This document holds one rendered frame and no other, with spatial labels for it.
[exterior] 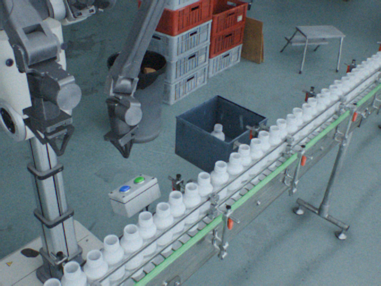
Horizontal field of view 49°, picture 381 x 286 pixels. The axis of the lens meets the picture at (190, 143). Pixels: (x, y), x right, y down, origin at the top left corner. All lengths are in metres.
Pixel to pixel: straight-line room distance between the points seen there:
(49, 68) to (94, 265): 0.48
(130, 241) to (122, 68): 0.47
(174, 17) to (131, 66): 2.40
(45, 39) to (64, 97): 0.12
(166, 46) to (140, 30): 2.54
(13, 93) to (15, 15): 0.58
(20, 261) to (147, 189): 1.14
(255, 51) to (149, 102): 1.99
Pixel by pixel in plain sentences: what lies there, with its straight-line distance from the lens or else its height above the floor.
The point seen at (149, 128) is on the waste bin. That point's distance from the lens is 3.35.
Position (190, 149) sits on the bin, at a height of 0.81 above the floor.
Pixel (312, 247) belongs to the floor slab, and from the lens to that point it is 2.79.
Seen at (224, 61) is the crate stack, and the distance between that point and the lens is 4.61.
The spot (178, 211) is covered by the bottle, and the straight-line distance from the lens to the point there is 1.24.
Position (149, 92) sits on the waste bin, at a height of 0.47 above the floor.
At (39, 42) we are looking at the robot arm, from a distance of 0.89.
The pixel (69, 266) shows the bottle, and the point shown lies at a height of 1.15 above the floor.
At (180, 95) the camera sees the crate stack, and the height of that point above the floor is 0.05.
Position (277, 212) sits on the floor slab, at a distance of 2.94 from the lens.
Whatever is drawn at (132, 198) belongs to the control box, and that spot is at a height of 1.11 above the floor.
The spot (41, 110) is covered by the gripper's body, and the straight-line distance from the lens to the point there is 0.95.
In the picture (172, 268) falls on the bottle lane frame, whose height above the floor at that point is 0.95.
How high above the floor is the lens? 1.99
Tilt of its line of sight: 35 degrees down
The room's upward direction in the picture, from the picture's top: 4 degrees clockwise
